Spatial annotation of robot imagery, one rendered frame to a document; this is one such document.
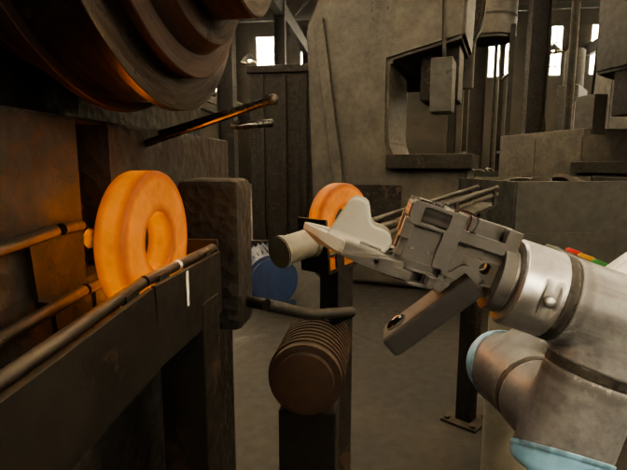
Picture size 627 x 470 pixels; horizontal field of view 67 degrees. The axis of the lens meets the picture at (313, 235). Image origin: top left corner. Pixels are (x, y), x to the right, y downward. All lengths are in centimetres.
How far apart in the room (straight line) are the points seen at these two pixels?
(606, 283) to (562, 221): 214
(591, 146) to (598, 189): 161
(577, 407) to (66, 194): 54
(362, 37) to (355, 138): 63
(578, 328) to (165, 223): 45
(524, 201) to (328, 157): 135
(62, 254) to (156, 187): 12
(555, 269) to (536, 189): 207
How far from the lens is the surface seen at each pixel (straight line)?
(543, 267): 50
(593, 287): 52
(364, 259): 47
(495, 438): 130
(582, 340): 53
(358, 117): 322
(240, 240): 74
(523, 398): 58
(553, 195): 262
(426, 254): 48
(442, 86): 292
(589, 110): 437
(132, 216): 51
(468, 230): 51
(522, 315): 50
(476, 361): 68
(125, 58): 47
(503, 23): 940
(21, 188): 50
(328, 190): 93
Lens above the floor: 82
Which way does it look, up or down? 8 degrees down
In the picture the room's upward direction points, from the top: straight up
